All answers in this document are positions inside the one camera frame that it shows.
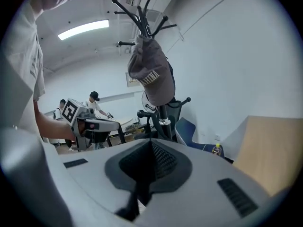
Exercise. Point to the black standing fan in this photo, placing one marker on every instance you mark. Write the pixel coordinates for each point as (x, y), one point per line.
(148, 102)

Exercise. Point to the black mesh office chair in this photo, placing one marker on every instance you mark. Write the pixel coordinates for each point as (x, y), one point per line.
(175, 112)

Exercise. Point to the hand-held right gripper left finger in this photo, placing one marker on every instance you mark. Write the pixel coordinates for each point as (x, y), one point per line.
(94, 174)

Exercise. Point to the long ceiling light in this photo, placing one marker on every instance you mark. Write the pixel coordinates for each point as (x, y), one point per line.
(82, 29)

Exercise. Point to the framed wall notice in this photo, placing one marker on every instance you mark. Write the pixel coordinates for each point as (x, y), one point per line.
(131, 80)

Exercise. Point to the light wooden board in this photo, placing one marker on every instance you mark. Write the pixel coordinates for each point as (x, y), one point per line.
(270, 150)

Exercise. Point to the grey-brown baseball cap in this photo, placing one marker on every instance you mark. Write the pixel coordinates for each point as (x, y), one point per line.
(151, 70)

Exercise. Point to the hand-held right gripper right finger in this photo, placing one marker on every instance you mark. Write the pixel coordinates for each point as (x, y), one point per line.
(208, 174)

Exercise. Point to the person's white t-shirt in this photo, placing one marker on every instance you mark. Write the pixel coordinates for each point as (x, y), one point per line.
(26, 55)

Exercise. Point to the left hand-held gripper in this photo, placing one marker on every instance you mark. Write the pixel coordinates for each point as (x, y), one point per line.
(78, 117)

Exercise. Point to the blue chair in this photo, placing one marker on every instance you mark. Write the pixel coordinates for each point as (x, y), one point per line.
(187, 131)

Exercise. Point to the black metal coat rack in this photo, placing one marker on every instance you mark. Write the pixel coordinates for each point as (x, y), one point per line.
(165, 124)

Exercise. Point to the person's left forearm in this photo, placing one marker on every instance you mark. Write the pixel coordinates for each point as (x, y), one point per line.
(54, 126)

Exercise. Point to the yellow-capped drink bottle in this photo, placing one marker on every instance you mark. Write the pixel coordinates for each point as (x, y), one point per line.
(216, 149)

